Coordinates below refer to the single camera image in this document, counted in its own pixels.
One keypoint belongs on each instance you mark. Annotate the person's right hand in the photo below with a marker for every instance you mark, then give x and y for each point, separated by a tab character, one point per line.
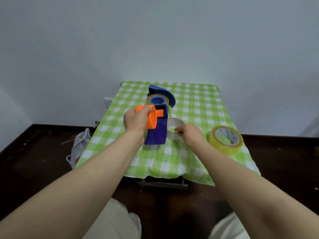
192	135

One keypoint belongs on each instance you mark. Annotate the person's left hand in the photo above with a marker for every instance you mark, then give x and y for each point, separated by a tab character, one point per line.
133	121

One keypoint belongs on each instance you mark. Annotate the person's left fingers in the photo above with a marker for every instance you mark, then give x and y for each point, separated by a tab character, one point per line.
147	109

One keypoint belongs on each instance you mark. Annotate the person's right fingers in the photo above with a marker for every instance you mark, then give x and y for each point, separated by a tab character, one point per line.
180	130

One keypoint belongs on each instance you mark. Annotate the clear tape roll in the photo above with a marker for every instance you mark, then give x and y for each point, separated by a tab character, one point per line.
172	123

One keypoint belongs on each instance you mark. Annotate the person's right forearm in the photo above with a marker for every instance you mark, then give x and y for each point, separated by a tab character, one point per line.
249	191

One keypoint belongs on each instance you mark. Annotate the person's left forearm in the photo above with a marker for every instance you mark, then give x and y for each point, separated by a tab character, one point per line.
74	194

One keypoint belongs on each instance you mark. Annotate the yellowish tape roll blue hub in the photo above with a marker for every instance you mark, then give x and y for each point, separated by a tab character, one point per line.
149	100

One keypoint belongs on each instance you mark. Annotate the green checked tablecloth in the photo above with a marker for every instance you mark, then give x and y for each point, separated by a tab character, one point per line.
196	107

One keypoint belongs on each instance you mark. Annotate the large yellow tape roll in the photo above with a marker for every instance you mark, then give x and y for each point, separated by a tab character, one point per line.
217	144

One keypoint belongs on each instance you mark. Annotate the metal table hinge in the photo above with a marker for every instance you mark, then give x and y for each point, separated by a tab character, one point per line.
96	123

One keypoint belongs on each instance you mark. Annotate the white plastic bag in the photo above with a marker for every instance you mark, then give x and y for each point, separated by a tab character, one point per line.
79	146

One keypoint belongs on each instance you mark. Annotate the person's right beige trouser leg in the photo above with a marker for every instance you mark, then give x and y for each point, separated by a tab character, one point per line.
228	228

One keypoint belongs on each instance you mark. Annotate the person's beige trouser leg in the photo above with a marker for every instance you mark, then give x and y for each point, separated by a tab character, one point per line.
112	221
228	228

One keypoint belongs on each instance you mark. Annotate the person's left beige trouser leg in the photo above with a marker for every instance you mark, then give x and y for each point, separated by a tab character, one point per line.
112	221

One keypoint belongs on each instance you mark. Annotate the white wall socket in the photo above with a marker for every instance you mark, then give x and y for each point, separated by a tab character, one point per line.
108	102

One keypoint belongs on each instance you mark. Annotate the dark metal table frame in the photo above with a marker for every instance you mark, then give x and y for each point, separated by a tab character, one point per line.
162	184

